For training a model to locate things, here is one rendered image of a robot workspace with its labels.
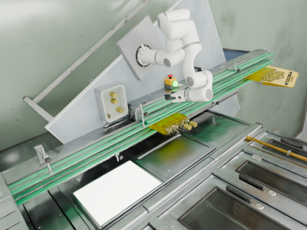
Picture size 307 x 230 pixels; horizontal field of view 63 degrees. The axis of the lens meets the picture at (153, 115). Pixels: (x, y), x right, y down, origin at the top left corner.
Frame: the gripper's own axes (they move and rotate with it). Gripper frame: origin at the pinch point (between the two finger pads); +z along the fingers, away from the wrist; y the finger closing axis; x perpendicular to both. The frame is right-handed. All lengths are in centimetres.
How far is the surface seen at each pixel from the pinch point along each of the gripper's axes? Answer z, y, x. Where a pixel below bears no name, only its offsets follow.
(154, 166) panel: 13.9, -15.7, -40.8
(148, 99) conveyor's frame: 37.7, 10.0, -4.8
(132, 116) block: 37.5, -6.7, -11.8
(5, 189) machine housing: 2, -91, -8
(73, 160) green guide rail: 30, -56, -19
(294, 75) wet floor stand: 86, 342, -73
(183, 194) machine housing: -12, -19, -51
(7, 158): 103, -82, -19
